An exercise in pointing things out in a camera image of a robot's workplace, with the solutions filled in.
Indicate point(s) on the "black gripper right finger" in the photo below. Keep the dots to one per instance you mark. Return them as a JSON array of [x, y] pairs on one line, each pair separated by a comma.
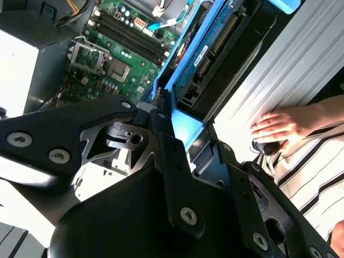
[[242, 188]]

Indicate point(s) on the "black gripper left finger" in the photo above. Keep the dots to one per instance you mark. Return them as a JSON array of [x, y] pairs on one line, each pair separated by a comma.
[[53, 129]]

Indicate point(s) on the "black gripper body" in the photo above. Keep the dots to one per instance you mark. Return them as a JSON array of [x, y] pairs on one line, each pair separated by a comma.
[[121, 215]]

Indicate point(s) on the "hard disk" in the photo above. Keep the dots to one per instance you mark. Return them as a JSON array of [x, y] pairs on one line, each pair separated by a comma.
[[185, 78]]

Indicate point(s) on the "person right hand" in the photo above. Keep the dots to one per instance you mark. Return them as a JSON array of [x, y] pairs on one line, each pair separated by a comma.
[[282, 125]]

